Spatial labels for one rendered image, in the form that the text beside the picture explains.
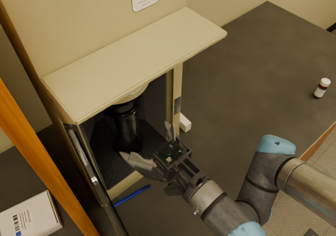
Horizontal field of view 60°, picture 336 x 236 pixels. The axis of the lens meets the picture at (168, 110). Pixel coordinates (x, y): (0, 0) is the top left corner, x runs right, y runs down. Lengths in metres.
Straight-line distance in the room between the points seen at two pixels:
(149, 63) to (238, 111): 0.74
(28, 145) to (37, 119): 0.74
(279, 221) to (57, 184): 1.66
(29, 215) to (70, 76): 0.59
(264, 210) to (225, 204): 0.11
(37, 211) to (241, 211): 0.61
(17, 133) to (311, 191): 0.49
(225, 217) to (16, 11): 0.49
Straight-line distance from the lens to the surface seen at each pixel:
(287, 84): 1.35
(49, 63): 0.50
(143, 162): 0.69
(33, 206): 1.00
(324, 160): 2.38
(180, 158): 0.63
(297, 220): 2.09
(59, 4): 0.46
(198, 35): 0.55
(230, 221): 0.61
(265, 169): 0.65
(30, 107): 1.14
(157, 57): 0.50
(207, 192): 0.62
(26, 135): 0.44
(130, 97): 0.69
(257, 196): 0.68
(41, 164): 0.50
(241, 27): 1.60
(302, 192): 0.60
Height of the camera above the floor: 1.84
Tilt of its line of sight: 51 degrees down
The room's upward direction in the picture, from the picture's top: straight up
